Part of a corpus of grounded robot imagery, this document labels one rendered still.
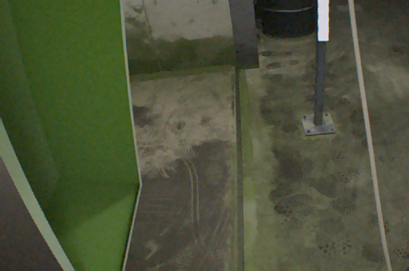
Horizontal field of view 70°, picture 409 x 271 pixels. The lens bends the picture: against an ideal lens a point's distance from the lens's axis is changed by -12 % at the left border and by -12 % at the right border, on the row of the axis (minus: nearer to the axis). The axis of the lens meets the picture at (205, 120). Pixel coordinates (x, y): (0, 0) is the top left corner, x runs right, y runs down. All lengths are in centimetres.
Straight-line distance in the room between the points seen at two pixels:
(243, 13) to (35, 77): 181
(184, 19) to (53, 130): 165
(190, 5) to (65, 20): 169
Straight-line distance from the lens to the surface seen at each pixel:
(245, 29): 262
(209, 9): 256
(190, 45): 269
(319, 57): 186
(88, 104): 109
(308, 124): 214
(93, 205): 127
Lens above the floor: 137
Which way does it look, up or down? 37 degrees down
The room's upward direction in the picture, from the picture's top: 12 degrees counter-clockwise
